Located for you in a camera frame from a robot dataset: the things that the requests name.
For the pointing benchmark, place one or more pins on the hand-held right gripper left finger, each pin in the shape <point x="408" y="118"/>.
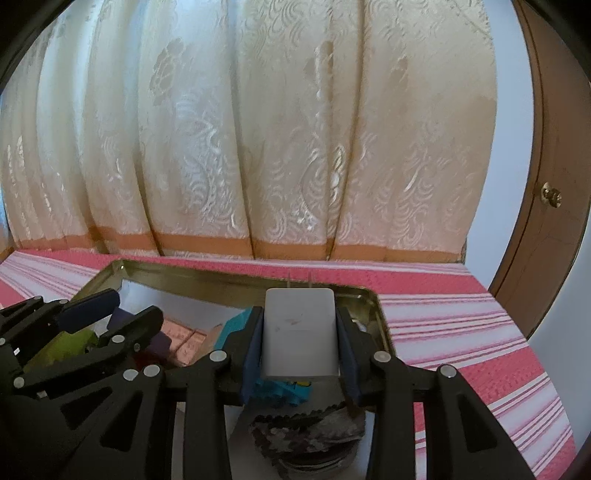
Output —
<point x="253" y="355"/>

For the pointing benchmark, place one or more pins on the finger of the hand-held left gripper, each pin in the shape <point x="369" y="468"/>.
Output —
<point x="138" y="327"/>
<point x="90" y="309"/>

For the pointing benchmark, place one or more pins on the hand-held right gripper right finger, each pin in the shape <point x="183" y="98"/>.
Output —
<point x="348" y="364"/>

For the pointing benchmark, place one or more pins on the purple block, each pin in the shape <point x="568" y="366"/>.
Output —
<point x="124" y="318"/>

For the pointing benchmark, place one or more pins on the teal toy box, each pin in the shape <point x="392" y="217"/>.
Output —
<point x="281" y="392"/>

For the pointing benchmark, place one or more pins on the orange patterned box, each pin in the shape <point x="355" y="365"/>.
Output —
<point x="184" y="344"/>

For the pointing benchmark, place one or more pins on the green block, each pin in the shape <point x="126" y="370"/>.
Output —
<point x="60" y="348"/>

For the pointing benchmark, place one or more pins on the white charger plug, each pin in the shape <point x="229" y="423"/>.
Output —
<point x="300" y="332"/>

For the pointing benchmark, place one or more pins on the dark patterned cloth piece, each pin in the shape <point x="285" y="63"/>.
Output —
<point x="304" y="429"/>

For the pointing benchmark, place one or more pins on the gold metal tin box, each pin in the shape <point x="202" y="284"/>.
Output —
<point x="207" y="284"/>

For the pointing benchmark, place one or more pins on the pink striped cloth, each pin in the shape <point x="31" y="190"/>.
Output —
<point x="461" y="332"/>

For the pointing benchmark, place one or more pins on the cream floral curtain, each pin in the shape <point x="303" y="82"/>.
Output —
<point x="231" y="138"/>

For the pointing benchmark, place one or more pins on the brass door knob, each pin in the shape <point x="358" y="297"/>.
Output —
<point x="551" y="196"/>

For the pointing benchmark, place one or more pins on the brown wooden door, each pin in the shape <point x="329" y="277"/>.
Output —
<point x="554" y="138"/>

